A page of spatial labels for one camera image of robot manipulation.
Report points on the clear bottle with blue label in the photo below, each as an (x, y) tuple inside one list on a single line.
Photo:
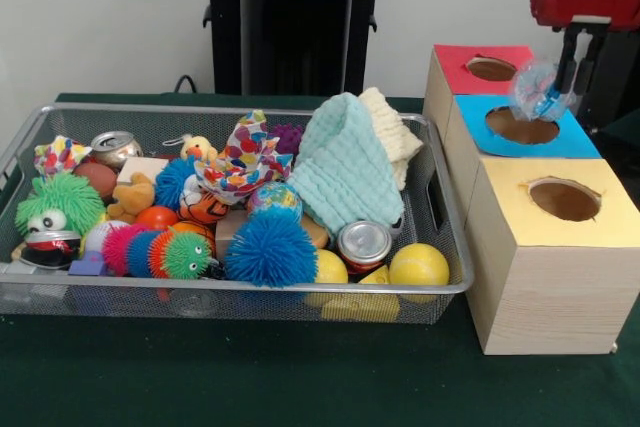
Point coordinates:
[(537, 92)]

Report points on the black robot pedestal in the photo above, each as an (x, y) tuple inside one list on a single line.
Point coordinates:
[(300, 22)]

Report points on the wooden box with three holes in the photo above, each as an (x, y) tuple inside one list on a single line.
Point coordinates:
[(550, 297)]

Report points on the rainbow spiky caterpillar toy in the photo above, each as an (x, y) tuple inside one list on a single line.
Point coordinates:
[(175, 254)]

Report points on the mint green waffle cloth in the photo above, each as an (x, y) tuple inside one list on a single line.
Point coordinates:
[(345, 162)]

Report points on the cream waffle cloth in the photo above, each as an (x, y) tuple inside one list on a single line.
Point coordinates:
[(395, 132)]

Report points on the light green spiky ball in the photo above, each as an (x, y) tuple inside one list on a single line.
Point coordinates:
[(60, 197)]

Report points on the crushed black and red can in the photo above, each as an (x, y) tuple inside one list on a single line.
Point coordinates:
[(50, 249)]

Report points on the globe print ball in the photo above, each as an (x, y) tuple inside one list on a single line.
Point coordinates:
[(275, 199)]

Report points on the yellow tennis ball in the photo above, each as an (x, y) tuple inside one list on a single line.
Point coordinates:
[(419, 267)]

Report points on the colourful polka dot cloth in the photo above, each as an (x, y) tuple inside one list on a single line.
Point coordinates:
[(245, 157)]

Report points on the dark green tablecloth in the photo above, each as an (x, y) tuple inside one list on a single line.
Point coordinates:
[(250, 377)]

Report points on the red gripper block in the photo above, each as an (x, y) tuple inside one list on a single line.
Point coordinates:
[(585, 4)]

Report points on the large blue spiky ball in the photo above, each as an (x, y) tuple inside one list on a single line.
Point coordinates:
[(270, 252)]

